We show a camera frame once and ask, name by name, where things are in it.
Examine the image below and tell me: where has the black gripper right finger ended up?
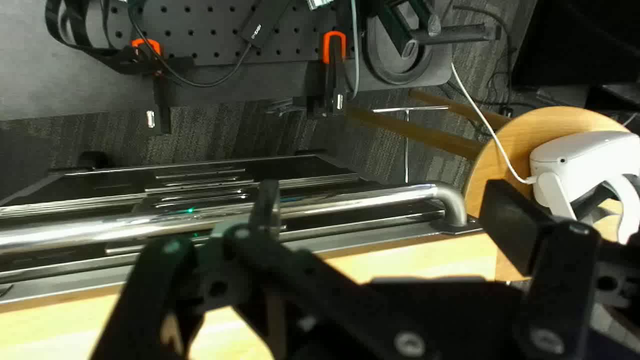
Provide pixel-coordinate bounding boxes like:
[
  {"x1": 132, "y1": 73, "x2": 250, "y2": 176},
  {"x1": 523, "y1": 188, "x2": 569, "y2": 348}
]
[{"x1": 478, "y1": 178, "x2": 607, "y2": 360}]

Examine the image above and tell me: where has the white VR headset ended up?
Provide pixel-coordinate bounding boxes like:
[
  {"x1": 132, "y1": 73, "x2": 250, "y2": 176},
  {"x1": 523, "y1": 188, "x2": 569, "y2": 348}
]
[{"x1": 528, "y1": 127, "x2": 640, "y2": 245}]

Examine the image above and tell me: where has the thin metal T bar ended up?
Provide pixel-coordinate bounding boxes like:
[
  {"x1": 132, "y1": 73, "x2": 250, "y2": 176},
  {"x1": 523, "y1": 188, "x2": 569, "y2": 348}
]
[{"x1": 370, "y1": 102, "x2": 453, "y2": 186}]

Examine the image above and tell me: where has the round wooden stool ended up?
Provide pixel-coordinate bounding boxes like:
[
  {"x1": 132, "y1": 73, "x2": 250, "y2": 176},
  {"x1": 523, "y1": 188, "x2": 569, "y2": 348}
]
[{"x1": 346, "y1": 88, "x2": 640, "y2": 283}]

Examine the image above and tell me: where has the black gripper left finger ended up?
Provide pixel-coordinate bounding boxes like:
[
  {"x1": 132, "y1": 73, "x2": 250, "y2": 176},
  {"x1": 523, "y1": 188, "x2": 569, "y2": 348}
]
[{"x1": 88, "y1": 178, "x2": 436, "y2": 360}]

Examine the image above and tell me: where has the chrome cart handle bar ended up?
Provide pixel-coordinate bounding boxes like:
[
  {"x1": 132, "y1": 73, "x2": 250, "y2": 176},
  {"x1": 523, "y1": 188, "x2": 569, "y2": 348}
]
[{"x1": 0, "y1": 182, "x2": 471, "y2": 257}]

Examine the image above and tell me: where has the thin white headset cable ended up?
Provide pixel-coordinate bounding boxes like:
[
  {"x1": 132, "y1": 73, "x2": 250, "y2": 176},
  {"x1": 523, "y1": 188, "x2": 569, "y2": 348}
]
[{"x1": 448, "y1": 59, "x2": 541, "y2": 186}]

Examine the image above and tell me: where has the black steel tool cart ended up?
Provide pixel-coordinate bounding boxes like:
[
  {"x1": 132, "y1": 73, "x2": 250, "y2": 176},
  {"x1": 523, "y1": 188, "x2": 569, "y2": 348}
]
[{"x1": 0, "y1": 149, "x2": 482, "y2": 315}]

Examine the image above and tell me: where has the orange handled black clamp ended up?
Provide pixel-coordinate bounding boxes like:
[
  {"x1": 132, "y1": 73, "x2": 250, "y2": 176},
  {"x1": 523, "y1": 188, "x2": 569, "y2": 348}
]
[
  {"x1": 129, "y1": 35, "x2": 177, "y2": 133},
  {"x1": 305, "y1": 28, "x2": 350, "y2": 115}
]

